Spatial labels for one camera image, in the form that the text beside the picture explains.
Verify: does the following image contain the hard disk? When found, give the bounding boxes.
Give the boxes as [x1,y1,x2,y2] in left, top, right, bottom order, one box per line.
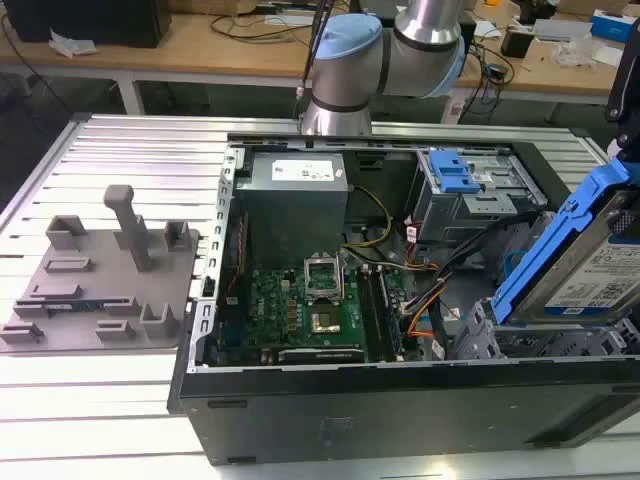
[491,162,640,327]

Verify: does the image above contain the blue cardboard box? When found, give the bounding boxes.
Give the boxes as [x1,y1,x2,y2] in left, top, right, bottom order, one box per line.
[589,8,640,44]

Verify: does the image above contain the flat grey tray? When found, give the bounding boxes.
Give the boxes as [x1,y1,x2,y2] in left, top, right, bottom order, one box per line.
[531,18,594,43]

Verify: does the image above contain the small black box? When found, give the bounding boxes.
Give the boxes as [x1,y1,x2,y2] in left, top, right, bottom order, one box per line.
[500,29,534,58]

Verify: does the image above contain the blue drive cage latch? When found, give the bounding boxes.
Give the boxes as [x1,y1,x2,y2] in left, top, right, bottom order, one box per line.
[428,149,482,195]

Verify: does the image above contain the silver drive cage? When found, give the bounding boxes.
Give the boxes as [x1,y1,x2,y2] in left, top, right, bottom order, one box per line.
[405,148,547,247]

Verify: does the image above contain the black RAM slots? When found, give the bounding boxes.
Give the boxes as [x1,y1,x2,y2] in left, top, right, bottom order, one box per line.
[358,268,404,362]

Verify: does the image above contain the grey power supply unit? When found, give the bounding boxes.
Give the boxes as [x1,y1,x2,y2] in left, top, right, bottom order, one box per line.
[233,151,352,272]

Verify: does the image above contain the metal socket cover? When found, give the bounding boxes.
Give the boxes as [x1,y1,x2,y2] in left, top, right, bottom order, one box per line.
[303,253,347,303]

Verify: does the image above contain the CPU socket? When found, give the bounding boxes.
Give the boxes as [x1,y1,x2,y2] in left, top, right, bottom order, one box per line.
[308,309,346,335]

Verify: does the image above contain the black open PC case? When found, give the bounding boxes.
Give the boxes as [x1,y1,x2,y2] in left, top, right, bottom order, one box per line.
[167,131,640,466]

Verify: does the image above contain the black graphics card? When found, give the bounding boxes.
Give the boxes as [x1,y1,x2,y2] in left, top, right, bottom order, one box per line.
[259,346,367,365]

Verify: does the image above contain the green motherboard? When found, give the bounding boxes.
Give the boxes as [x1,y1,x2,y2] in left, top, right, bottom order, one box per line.
[219,264,419,364]

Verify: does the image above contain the wooden desk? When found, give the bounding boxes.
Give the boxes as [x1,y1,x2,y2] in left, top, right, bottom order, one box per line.
[0,0,640,117]

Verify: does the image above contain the black box on desk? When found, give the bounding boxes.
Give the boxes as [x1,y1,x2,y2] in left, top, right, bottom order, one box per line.
[3,0,172,50]

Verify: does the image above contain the grey parts rack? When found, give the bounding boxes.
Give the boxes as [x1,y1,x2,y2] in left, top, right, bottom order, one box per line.
[0,184,202,355]

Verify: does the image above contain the RAM stick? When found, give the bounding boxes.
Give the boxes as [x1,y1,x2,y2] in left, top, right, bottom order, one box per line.
[43,299,109,314]

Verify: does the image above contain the black wire bundle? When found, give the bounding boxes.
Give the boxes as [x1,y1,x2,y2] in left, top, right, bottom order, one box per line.
[399,209,544,314]

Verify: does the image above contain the yellow and black wire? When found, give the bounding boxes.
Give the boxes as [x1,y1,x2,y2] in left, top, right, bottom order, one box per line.
[343,185,394,250]

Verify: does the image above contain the thin black arm cables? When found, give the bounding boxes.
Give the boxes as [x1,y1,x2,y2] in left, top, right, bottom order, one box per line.
[296,0,337,119]

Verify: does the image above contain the orange wire bundle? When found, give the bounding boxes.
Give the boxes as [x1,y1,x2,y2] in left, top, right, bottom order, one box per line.
[405,292,440,342]

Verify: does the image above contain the thin red wire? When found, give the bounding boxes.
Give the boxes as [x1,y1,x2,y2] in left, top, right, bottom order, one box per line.
[222,211,250,302]

